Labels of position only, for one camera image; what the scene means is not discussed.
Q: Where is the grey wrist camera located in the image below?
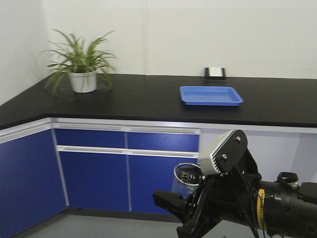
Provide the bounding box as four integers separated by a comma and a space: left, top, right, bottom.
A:
198, 130, 248, 176

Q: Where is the blue lab cabinet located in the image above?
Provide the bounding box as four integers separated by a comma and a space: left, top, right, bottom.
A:
0, 118, 317, 238

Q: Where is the black and white wall socket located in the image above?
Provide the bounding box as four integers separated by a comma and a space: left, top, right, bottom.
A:
204, 67, 225, 80

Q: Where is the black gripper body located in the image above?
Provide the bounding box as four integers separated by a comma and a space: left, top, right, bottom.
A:
177, 151, 262, 238

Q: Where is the clear glass beaker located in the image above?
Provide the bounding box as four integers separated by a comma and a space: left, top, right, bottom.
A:
172, 162, 202, 198

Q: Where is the blue plastic tray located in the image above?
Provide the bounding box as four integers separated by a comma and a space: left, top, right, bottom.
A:
180, 86, 244, 107

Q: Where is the green spider plant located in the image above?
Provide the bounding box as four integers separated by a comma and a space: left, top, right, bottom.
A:
44, 29, 116, 95

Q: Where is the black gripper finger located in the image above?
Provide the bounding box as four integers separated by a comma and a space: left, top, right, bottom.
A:
153, 190, 194, 223

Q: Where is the white plant pot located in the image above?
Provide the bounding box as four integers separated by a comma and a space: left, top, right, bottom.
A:
68, 71, 97, 93

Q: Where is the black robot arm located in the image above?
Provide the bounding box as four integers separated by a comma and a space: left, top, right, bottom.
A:
153, 152, 317, 238

